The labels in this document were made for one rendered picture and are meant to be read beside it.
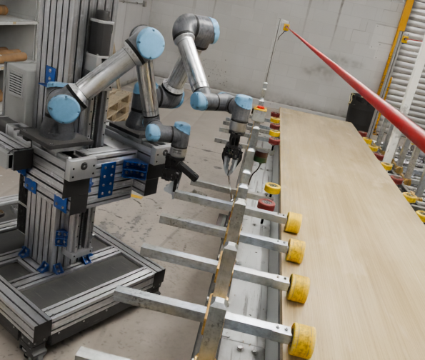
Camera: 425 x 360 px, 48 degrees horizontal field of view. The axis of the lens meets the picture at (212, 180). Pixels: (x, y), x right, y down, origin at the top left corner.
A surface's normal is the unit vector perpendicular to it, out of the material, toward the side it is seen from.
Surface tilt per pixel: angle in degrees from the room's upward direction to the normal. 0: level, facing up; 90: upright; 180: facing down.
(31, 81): 90
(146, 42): 85
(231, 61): 90
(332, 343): 0
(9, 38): 90
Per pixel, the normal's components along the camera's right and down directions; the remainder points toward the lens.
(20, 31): -0.14, 0.32
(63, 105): 0.25, 0.47
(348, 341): 0.19, -0.92
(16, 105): -0.61, 0.16
